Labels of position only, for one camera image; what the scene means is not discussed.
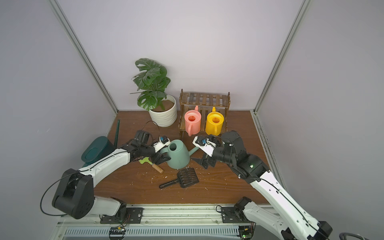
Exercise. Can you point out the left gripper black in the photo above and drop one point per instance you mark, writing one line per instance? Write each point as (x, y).
(157, 154)

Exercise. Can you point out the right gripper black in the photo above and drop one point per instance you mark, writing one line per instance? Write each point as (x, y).
(208, 157)

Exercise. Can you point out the sage green watering can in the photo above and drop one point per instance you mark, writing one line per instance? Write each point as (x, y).
(179, 154)

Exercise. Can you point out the yellow watering can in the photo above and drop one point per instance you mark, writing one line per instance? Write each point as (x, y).
(214, 124)

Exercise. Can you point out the pink watering can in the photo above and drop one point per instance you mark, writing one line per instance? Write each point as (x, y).
(193, 121)

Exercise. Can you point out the brown wooden slatted shelf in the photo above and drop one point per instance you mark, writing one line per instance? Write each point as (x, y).
(205, 101)

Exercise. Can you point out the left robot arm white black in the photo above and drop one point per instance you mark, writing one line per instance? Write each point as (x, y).
(75, 193)

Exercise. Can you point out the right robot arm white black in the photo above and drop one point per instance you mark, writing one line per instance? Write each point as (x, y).
(292, 222)

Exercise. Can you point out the dark green watering can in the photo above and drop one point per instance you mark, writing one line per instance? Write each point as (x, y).
(100, 148)

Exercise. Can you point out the black plastic sifting scoop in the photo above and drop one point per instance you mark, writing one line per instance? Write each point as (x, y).
(186, 178)

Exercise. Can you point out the white ribbed plant pot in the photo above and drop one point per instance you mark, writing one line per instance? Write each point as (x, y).
(168, 117)

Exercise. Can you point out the green monstera plant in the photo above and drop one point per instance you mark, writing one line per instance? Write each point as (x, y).
(152, 82)

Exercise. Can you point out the right small circuit board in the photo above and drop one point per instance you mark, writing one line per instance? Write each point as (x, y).
(246, 232)

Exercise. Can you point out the small circuit board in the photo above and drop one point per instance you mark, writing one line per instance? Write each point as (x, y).
(117, 233)
(246, 232)

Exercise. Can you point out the left small circuit board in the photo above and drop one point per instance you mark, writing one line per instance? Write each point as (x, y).
(117, 233)

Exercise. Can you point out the left aluminium corner profile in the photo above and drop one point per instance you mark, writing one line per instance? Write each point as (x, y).
(74, 39)

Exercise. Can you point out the aluminium corner profile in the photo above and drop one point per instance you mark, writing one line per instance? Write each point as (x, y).
(74, 39)
(283, 52)

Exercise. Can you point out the right aluminium corner profile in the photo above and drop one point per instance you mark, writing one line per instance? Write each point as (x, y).
(283, 52)

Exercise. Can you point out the green hand rake wooden handle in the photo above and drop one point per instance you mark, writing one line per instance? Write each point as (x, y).
(148, 160)

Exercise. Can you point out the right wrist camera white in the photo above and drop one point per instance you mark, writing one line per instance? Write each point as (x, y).
(207, 143)

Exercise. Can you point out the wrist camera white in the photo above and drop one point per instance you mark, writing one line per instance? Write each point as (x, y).
(207, 143)
(163, 142)

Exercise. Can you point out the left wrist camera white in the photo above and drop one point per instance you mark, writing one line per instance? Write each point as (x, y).
(163, 142)

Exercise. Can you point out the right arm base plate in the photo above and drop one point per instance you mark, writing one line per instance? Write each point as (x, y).
(235, 214)

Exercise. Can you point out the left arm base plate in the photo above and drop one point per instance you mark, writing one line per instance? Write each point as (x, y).
(133, 215)

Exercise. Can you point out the aluminium mounting rail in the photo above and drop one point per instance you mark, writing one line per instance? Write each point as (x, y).
(163, 222)

